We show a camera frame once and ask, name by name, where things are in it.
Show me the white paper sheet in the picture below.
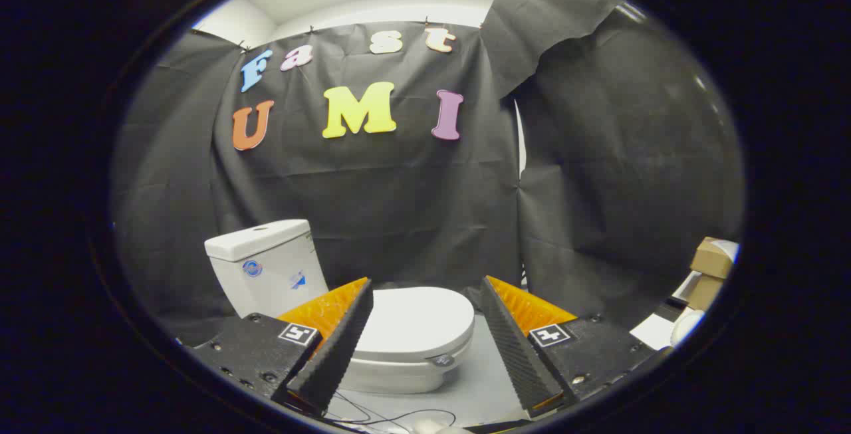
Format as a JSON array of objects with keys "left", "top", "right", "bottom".
[{"left": 630, "top": 314, "right": 676, "bottom": 351}]

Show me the white toilet lid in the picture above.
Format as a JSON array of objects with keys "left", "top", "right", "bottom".
[{"left": 352, "top": 286, "right": 475, "bottom": 363}]

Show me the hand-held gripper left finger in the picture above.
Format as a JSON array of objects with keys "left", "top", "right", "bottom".
[{"left": 188, "top": 277, "right": 375, "bottom": 418}]

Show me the thin black cable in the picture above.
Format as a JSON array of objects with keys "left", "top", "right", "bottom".
[{"left": 326, "top": 391, "right": 458, "bottom": 429}]

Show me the brown cardboard box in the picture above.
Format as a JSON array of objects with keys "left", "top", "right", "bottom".
[
  {"left": 685, "top": 274, "right": 725, "bottom": 312},
  {"left": 689, "top": 237, "right": 739, "bottom": 279}
]

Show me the white toilet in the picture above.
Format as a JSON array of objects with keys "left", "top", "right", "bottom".
[{"left": 204, "top": 219, "right": 475, "bottom": 395}]

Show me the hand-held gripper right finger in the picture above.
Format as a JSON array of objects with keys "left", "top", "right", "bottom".
[{"left": 480, "top": 276, "right": 666, "bottom": 419}]

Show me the black backdrop cloth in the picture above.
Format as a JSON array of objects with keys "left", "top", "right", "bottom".
[{"left": 113, "top": 0, "right": 744, "bottom": 348}]

